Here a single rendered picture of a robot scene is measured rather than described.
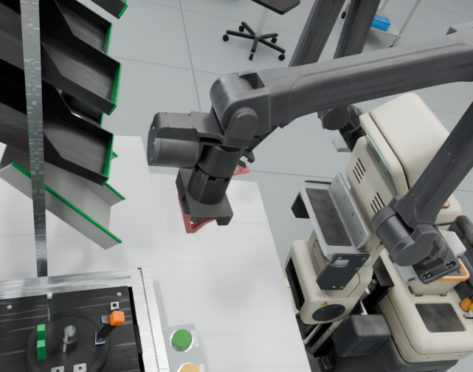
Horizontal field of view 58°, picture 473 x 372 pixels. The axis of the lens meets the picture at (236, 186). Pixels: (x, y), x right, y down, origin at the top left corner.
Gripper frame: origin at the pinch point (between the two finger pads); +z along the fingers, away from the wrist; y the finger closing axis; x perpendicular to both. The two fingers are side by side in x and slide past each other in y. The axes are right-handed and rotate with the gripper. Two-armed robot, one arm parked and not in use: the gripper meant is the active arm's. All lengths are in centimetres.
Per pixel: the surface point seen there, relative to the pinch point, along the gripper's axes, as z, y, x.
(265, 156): 120, -158, 121
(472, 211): 114, -99, 277
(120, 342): 27.0, 5.6, -8.5
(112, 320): 17.4, 5.8, -11.2
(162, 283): 37.6, -13.0, 5.0
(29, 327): 27.6, 0.0, -24.2
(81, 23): -12.8, -40.1, -16.1
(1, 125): -5.0, -17.6, -28.4
